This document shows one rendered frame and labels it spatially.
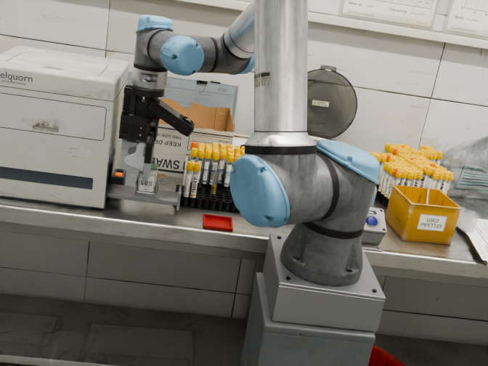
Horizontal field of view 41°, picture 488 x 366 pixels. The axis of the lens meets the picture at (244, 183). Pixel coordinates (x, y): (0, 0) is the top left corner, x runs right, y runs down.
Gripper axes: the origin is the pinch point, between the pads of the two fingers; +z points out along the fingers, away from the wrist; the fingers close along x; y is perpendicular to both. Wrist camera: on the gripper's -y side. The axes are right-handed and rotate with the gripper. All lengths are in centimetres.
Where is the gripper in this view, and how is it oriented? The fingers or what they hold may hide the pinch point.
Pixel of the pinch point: (148, 173)
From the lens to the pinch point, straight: 150.3
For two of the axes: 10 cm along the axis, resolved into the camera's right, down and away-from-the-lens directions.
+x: 0.6, 3.4, -9.4
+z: -1.6, 9.3, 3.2
